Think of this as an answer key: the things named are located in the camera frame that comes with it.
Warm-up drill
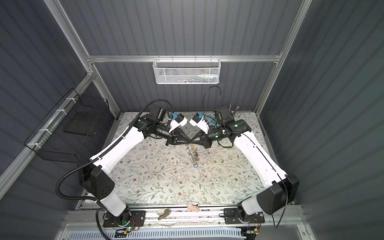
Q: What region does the grey beaded keyring coil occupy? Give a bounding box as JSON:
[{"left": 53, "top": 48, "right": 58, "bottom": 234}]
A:
[{"left": 189, "top": 144, "right": 200, "bottom": 164}]

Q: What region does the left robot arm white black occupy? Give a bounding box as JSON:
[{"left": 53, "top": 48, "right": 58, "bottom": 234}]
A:
[{"left": 55, "top": 100, "right": 190, "bottom": 220}]

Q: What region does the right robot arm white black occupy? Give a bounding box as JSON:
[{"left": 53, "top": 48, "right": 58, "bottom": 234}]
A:
[{"left": 190, "top": 108, "right": 299, "bottom": 216}]

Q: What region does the teal calculator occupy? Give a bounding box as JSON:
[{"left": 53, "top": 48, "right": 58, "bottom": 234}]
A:
[{"left": 205, "top": 115, "right": 217, "bottom": 128}]

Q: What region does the floral table mat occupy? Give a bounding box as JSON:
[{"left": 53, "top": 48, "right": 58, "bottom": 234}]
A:
[{"left": 84, "top": 111, "right": 286, "bottom": 206}]

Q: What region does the beige clip tool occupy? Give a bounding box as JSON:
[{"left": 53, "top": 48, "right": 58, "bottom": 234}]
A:
[{"left": 157, "top": 208, "right": 171, "bottom": 221}]

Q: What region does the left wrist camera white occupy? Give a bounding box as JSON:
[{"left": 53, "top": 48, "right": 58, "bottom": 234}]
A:
[{"left": 169, "top": 113, "right": 188, "bottom": 132}]

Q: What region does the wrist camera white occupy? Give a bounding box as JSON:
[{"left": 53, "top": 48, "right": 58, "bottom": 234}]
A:
[
  {"left": 169, "top": 113, "right": 188, "bottom": 132},
  {"left": 190, "top": 113, "right": 210, "bottom": 134}
]

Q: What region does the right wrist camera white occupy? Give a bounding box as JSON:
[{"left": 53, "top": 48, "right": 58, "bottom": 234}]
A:
[{"left": 190, "top": 113, "right": 210, "bottom": 134}]

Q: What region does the white wire wall basket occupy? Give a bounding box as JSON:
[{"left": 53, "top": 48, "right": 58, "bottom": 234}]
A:
[{"left": 153, "top": 59, "right": 222, "bottom": 85}]

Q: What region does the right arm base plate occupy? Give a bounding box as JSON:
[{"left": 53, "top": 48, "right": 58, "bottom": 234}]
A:
[{"left": 221, "top": 208, "right": 265, "bottom": 225}]

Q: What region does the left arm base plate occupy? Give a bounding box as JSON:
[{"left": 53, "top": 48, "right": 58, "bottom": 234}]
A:
[{"left": 103, "top": 210, "right": 146, "bottom": 228}]

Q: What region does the black wire side basket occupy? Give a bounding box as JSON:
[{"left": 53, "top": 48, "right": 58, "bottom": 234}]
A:
[{"left": 24, "top": 93, "right": 115, "bottom": 163}]

